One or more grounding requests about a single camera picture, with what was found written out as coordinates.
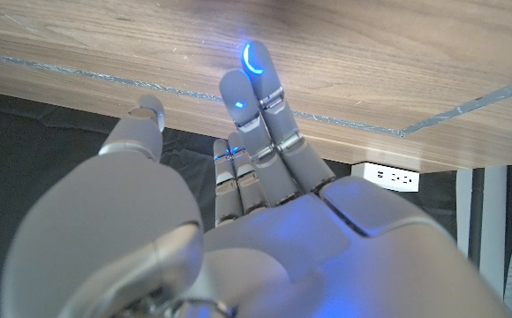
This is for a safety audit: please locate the black backdrop stand pole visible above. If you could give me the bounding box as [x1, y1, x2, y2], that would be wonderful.
[466, 166, 486, 270]

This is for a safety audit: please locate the white power strip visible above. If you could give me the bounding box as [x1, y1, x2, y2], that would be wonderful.
[350, 162, 420, 193]

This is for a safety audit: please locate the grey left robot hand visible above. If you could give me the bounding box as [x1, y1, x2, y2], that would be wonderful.
[0, 40, 511, 318]

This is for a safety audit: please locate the black backdrop curtain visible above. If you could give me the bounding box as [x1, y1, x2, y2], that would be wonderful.
[0, 87, 460, 318]

